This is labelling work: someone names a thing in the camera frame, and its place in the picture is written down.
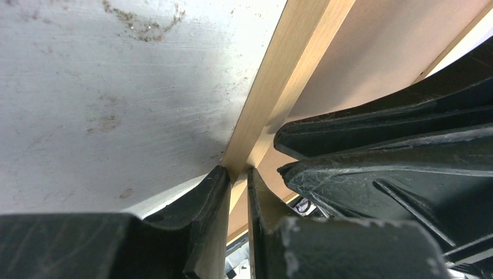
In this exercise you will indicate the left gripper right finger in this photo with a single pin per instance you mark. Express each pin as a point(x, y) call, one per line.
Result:
point(284, 244)

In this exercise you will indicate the wooden picture frame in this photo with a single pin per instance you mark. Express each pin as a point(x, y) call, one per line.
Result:
point(277, 84)

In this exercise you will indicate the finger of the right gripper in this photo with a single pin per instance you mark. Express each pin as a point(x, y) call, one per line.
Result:
point(459, 95)
point(441, 180)

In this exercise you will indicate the brown backing board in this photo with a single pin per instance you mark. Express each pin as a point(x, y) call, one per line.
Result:
point(377, 54)

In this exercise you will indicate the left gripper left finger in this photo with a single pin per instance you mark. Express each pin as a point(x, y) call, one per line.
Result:
point(185, 239)

